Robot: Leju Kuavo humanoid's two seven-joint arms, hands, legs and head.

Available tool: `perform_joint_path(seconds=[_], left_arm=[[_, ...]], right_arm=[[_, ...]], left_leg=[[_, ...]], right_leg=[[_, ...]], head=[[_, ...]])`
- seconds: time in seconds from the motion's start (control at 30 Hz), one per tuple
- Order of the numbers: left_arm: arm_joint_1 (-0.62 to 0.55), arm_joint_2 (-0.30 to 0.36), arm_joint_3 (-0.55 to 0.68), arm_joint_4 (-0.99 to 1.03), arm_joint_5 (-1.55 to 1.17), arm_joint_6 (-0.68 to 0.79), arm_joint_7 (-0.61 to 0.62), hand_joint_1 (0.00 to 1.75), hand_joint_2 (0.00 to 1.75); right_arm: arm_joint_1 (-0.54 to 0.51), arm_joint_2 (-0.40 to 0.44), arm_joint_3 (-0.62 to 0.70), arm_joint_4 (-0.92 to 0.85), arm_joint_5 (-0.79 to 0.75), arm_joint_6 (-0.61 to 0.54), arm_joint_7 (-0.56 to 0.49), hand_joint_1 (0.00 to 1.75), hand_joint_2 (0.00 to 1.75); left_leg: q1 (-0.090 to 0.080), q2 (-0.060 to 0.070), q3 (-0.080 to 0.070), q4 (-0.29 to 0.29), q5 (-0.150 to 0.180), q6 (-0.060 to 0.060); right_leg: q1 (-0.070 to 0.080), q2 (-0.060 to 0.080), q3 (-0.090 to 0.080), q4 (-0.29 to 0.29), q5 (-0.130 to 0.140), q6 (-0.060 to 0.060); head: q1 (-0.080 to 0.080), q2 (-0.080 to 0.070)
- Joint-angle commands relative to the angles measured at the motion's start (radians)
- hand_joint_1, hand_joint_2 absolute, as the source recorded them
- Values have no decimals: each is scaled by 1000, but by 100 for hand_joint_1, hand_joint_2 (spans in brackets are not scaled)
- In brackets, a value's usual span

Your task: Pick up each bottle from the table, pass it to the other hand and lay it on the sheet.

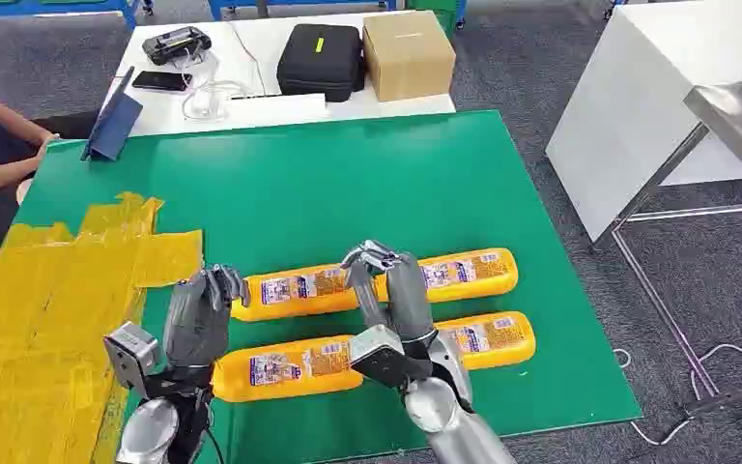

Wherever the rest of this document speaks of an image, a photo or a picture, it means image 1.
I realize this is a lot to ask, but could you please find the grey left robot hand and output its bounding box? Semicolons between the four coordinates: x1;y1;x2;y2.
162;263;252;370

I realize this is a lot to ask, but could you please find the person's left hand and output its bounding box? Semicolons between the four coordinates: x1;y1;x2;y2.
35;132;61;162

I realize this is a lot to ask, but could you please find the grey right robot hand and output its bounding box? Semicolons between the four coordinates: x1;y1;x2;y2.
340;240;441;348

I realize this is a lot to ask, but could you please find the orange drink bottle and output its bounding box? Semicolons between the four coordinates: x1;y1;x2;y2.
433;310;537;372
211;334;366;404
230;264;357;323
374;247;520;305

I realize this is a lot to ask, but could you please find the blue tablet folder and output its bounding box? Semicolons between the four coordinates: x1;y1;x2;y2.
80;66;144;162

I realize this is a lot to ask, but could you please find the green table mat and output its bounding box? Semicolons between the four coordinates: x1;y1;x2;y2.
15;109;643;464

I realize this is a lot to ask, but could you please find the black phone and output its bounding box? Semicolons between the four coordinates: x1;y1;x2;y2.
131;70;193;94

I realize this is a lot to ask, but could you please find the yellow sheet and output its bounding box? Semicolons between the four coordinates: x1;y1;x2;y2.
0;191;205;464

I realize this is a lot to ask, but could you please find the black handheld controller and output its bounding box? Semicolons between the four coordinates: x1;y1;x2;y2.
141;26;213;67

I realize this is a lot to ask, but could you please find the white table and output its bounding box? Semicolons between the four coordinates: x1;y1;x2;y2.
102;9;457;137

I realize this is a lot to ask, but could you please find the brown cardboard box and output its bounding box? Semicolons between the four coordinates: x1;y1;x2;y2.
362;10;457;103

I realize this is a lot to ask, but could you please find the black zip case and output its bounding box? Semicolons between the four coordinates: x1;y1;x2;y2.
275;23;367;103

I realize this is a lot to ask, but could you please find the white board panel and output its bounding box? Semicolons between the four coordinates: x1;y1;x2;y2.
545;0;742;244

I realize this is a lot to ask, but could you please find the green crate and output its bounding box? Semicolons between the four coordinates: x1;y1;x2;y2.
404;0;461;37

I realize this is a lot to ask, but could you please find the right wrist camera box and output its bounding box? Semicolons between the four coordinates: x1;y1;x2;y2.
349;324;435;390

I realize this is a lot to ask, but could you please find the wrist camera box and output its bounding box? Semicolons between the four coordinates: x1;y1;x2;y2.
102;321;162;399
349;324;435;390

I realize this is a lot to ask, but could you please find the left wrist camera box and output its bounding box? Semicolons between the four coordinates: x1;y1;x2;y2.
102;321;162;399

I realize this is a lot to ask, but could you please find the white cable bundle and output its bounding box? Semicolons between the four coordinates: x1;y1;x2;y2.
181;52;255;123

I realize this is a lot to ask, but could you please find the white floor cable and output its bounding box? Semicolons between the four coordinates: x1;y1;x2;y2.
614;343;742;448

